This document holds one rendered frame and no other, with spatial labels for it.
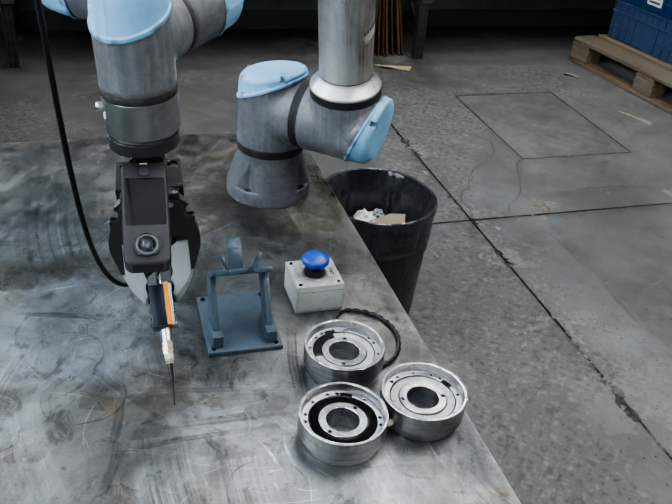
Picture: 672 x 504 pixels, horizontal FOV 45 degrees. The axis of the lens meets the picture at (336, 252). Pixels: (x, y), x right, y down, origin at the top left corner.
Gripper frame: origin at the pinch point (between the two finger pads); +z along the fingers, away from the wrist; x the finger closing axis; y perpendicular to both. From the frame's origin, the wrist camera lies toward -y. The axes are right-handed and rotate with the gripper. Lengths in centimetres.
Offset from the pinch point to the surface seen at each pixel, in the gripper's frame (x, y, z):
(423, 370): -31.5, -3.2, 13.3
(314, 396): -16.8, -6.3, 12.4
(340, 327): -22.8, 6.7, 13.4
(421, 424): -28.3, -12.8, 12.4
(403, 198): -69, 123, 69
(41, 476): 14.3, -12.1, 13.5
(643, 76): -252, 290, 111
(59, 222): 16.4, 42.1, 15.9
